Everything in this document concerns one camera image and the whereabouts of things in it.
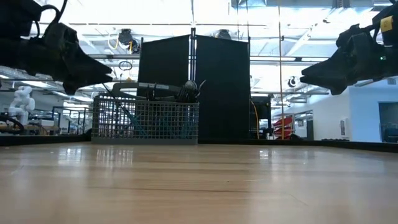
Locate grey mesh cutlery basket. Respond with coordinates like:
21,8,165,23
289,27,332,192
91,81,200,146

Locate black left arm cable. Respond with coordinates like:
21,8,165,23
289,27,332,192
32,0,69,38

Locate thin yellow vertical pole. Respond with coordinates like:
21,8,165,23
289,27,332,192
277,0,285,140

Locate black metal post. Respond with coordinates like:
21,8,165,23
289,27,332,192
188,27,197,85

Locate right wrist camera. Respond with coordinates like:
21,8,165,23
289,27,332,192
335,23,374,48

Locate grey horizontal beam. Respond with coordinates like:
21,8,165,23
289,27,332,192
86,52,330,63

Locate yellow cable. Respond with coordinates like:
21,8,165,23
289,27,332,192
251,100,261,140

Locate wooden workbench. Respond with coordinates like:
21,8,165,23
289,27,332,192
0,123,60,136

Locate thin teal-handled black utensil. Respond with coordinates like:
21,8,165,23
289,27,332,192
101,82,147,138

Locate red storage bins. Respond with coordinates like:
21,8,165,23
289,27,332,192
272,114,295,140

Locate black cabinet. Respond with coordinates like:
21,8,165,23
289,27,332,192
250,95,272,140

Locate white wall box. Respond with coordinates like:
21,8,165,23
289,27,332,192
338,117,350,138

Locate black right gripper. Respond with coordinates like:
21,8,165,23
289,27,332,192
298,32,398,96

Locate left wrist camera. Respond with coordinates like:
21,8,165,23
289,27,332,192
42,21,79,47

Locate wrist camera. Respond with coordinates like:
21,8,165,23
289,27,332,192
335,23,374,48
42,21,79,47

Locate black table edge rail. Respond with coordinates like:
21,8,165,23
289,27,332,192
0,134,398,153

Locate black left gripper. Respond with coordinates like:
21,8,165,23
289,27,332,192
0,37,114,96

